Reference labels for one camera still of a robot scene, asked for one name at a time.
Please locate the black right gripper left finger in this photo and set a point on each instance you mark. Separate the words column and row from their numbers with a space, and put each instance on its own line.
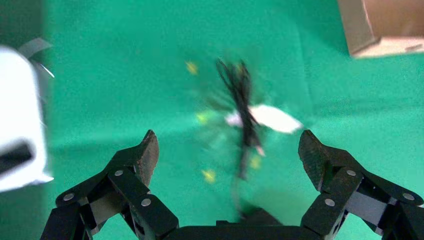
column 127, row 182

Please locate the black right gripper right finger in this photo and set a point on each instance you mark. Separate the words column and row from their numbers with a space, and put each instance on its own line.
column 344, row 182

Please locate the own white robot torso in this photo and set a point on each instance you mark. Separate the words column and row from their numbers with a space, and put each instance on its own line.
column 20, row 116

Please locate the green table cloth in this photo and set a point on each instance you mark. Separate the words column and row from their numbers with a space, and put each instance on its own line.
column 116, row 82

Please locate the open brown cardboard box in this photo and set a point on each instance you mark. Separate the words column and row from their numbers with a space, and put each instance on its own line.
column 391, row 20

